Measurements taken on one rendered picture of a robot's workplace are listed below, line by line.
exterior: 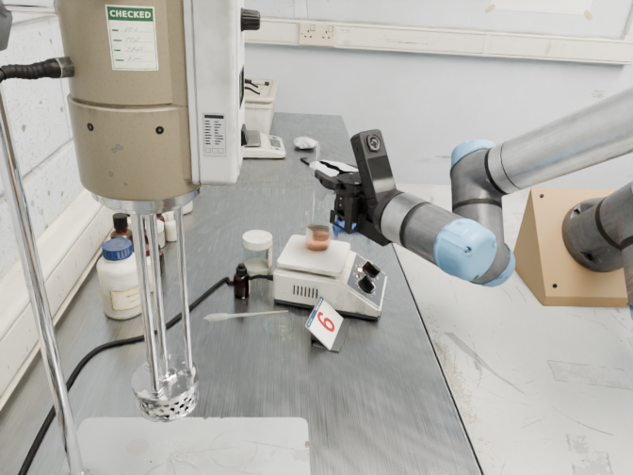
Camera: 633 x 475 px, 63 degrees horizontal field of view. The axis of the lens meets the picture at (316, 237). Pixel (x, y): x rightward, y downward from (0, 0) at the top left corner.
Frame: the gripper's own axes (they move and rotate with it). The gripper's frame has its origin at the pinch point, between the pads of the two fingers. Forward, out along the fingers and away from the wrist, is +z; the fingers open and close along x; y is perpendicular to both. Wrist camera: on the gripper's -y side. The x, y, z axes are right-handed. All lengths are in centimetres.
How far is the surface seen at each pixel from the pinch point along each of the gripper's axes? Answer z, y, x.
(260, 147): 72, 22, 32
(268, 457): -30.0, 25.1, -28.3
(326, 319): -12.3, 23.6, -5.6
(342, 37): 102, -8, 88
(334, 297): -9.7, 21.9, -1.8
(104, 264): 10.9, 15.4, -34.9
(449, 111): 78, 21, 134
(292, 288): -3.8, 21.6, -7.0
